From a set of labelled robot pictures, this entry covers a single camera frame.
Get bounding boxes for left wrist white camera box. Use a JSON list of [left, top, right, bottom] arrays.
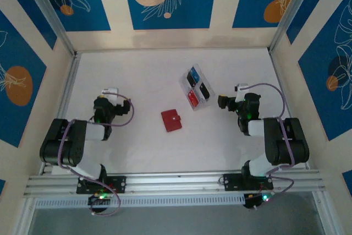
[[100, 88, 119, 101]]

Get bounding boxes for red leather card holder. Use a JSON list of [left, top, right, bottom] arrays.
[[161, 109, 183, 133]]

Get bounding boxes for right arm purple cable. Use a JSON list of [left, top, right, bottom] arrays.
[[243, 82, 296, 196]]

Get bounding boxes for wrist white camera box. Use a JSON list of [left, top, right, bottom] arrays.
[[100, 88, 119, 101], [234, 83, 250, 102]]

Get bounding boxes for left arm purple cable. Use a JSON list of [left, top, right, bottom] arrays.
[[57, 94, 135, 217]]

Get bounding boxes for white slotted cable duct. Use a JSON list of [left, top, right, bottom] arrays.
[[34, 193, 247, 210]]

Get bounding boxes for black credit card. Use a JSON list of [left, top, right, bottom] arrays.
[[197, 81, 212, 101], [186, 71, 196, 88]]

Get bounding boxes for clear plastic card box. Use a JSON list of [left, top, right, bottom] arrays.
[[178, 64, 217, 113]]

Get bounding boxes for aluminium frame post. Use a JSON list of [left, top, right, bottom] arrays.
[[19, 0, 78, 57], [268, 0, 317, 54]]

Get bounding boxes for aluminium mounting rail beam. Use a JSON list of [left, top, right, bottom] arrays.
[[23, 168, 327, 199]]

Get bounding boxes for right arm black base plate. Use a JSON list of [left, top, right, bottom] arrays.
[[223, 173, 274, 192]]

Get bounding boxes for aluminium table side rail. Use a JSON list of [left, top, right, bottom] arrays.
[[40, 52, 82, 176], [268, 50, 310, 170]]

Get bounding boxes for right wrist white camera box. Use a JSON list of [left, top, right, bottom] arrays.
[[234, 83, 250, 102]]

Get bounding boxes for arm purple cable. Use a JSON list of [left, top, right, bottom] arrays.
[[243, 82, 296, 196], [57, 94, 135, 217]]

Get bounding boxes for red credit card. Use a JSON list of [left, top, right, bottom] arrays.
[[187, 91, 200, 108]]

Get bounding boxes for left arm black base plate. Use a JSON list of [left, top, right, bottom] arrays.
[[76, 176, 127, 194]]

